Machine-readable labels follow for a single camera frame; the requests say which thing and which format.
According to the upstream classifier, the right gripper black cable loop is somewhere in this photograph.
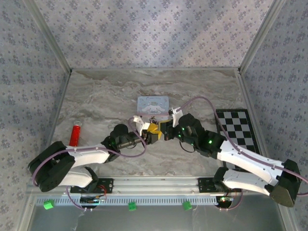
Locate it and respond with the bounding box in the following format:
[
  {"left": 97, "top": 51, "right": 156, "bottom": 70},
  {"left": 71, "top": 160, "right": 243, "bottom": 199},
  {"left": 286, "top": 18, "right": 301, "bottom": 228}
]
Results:
[{"left": 180, "top": 141, "right": 196, "bottom": 154}]

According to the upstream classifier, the aluminium table edge bar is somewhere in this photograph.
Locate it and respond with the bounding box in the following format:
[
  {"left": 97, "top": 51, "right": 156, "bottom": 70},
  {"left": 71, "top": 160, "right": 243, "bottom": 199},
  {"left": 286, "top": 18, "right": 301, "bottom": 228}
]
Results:
[{"left": 71, "top": 67, "right": 240, "bottom": 72}]

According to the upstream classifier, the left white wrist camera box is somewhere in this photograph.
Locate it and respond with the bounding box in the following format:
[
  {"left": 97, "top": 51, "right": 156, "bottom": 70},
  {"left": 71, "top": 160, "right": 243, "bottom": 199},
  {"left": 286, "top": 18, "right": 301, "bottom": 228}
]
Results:
[{"left": 132, "top": 115, "right": 152, "bottom": 136}]

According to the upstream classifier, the grey metal shelf panel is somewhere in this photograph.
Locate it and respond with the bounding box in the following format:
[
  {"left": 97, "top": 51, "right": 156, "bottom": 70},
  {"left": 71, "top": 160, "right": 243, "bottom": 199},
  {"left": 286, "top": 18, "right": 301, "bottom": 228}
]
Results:
[{"left": 28, "top": 204, "right": 287, "bottom": 231}]

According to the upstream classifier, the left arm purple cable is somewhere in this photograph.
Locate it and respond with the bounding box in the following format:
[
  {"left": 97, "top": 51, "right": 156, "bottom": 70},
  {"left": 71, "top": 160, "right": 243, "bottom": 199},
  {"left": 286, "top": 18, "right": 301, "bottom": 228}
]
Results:
[{"left": 31, "top": 116, "right": 148, "bottom": 213}]

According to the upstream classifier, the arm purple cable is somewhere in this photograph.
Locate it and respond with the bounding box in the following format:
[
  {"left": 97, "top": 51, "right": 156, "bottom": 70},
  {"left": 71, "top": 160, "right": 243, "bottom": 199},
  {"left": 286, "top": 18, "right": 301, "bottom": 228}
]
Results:
[
  {"left": 178, "top": 96, "right": 308, "bottom": 212},
  {"left": 31, "top": 116, "right": 148, "bottom": 213}
]

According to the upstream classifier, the grey slotted cable duct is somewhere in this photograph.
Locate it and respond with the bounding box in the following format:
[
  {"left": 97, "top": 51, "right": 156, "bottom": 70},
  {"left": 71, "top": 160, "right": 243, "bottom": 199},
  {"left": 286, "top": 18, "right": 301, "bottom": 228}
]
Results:
[{"left": 35, "top": 195, "right": 218, "bottom": 206}]

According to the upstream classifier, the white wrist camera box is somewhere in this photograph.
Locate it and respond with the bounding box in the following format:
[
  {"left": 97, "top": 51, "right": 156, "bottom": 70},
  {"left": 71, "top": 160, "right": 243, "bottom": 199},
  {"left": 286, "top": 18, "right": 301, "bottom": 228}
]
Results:
[
  {"left": 132, "top": 115, "right": 152, "bottom": 136},
  {"left": 168, "top": 107, "right": 184, "bottom": 126}
]

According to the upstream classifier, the red cylinder with clear cap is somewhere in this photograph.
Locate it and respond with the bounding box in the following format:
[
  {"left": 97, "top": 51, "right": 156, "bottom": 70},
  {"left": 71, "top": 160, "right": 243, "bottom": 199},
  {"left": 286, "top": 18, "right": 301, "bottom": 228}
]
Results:
[{"left": 69, "top": 119, "right": 83, "bottom": 147}]

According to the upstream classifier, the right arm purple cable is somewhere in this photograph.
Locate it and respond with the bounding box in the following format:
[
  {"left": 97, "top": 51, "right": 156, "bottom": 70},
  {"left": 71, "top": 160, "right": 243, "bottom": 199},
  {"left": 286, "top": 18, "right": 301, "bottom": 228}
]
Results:
[{"left": 178, "top": 96, "right": 308, "bottom": 212}]

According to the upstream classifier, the cartoon dog tin box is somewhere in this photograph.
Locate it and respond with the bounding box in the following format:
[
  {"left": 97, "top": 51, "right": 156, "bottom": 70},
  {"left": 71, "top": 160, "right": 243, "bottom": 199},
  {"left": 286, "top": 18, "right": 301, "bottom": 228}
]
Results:
[{"left": 136, "top": 95, "right": 170, "bottom": 121}]

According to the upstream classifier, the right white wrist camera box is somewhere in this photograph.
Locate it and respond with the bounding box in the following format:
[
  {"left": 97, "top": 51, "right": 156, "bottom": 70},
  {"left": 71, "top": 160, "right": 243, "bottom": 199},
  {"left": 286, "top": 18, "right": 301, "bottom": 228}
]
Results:
[{"left": 168, "top": 107, "right": 184, "bottom": 126}]

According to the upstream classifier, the aluminium corner post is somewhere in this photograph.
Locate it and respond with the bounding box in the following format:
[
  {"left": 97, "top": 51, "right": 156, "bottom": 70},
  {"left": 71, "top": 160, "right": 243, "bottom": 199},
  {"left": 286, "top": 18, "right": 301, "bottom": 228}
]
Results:
[
  {"left": 23, "top": 0, "right": 73, "bottom": 73},
  {"left": 237, "top": 0, "right": 287, "bottom": 73}
]

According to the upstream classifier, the black white checkerboard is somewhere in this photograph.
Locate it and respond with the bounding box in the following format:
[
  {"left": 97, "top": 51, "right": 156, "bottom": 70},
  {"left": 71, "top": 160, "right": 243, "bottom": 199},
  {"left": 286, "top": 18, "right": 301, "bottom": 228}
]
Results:
[{"left": 215, "top": 108, "right": 262, "bottom": 172}]

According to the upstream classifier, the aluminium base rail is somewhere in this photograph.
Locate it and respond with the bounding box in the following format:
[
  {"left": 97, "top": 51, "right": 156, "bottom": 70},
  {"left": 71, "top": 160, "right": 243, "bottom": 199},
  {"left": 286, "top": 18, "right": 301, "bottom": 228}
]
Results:
[{"left": 26, "top": 175, "right": 288, "bottom": 195}]

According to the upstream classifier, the aluminium table side rail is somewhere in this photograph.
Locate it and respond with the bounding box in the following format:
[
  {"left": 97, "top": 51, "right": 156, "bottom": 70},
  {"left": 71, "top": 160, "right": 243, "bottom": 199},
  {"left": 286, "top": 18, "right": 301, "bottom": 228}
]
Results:
[
  {"left": 236, "top": 68, "right": 276, "bottom": 175},
  {"left": 30, "top": 69, "right": 73, "bottom": 178}
]

